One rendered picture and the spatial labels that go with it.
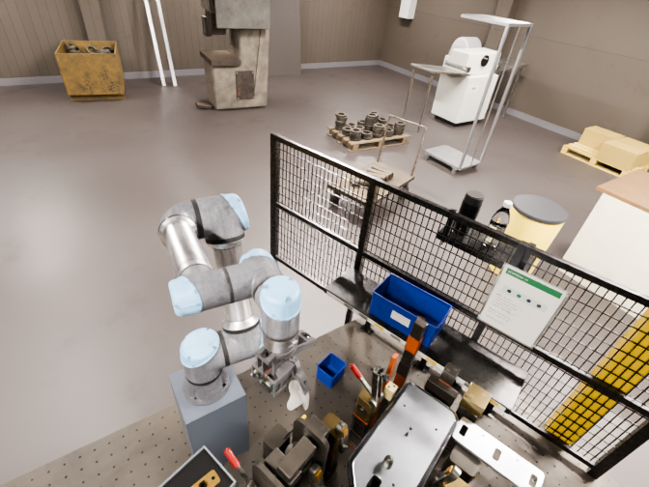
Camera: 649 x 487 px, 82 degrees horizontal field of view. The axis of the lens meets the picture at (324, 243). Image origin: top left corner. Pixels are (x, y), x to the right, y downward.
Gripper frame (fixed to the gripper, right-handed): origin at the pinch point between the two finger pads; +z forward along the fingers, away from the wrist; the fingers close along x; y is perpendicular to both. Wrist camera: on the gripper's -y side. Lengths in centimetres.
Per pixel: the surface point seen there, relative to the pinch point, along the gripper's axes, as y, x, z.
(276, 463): 5.2, 2.7, 28.3
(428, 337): -71, 12, 35
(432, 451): -37, 34, 44
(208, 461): 17.4, -11.4, 28.1
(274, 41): -619, -644, 71
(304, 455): -0.4, 7.9, 25.3
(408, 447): -32, 27, 44
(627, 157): -669, 62, 114
